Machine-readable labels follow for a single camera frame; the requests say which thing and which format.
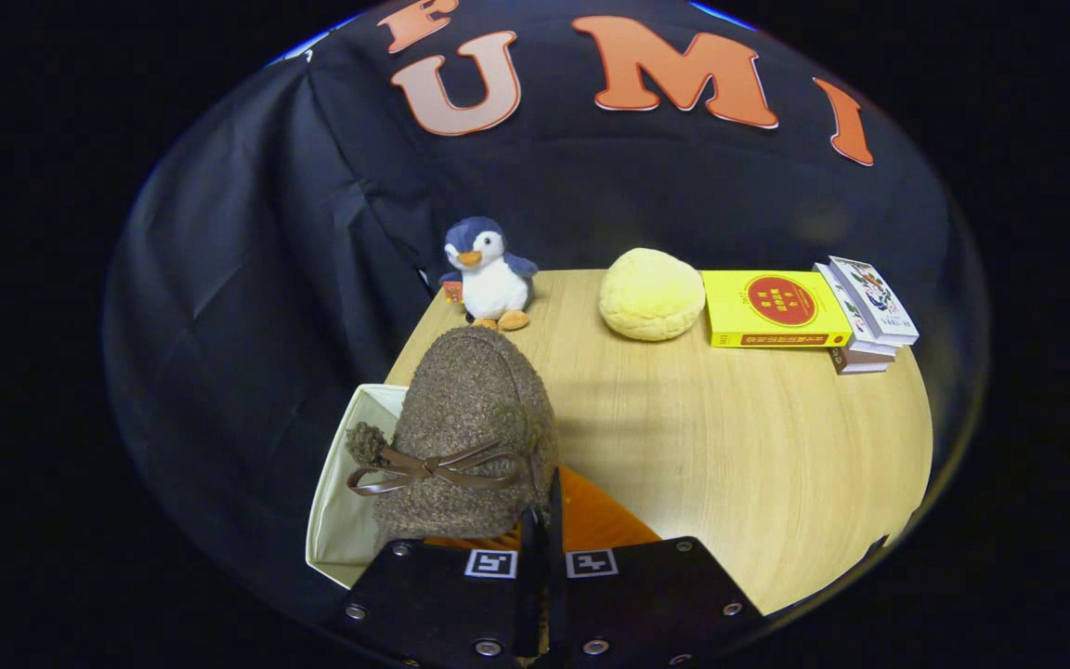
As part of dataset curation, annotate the yellow book with red circle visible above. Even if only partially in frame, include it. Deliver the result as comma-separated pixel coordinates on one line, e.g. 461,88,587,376
702,269,854,349

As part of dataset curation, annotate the black backdrop cloth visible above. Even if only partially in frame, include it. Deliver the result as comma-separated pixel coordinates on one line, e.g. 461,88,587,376
103,0,986,614

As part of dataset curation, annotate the white book with dark spine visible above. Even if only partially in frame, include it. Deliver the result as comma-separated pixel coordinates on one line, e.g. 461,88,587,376
830,346,891,375

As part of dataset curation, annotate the brown fuzzy shoe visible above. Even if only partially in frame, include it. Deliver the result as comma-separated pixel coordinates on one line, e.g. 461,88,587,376
346,325,559,549

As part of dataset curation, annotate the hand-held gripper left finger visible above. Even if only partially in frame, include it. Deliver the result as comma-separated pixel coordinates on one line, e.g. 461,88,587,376
335,506,545,669

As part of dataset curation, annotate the penguin plush toy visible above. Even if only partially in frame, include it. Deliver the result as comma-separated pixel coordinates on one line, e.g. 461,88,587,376
439,216,540,333

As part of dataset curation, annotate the beige fabric storage box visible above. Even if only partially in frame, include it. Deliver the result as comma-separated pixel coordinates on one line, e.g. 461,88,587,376
306,384,411,588

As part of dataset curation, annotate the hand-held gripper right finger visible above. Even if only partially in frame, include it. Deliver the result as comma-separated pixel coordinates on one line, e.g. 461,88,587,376
544,467,768,669

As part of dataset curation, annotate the white book with floral cover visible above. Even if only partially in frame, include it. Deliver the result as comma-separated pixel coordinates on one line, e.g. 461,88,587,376
828,256,920,347

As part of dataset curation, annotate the yellow plush bun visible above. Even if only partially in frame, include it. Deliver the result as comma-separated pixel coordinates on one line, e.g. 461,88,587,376
598,247,707,342

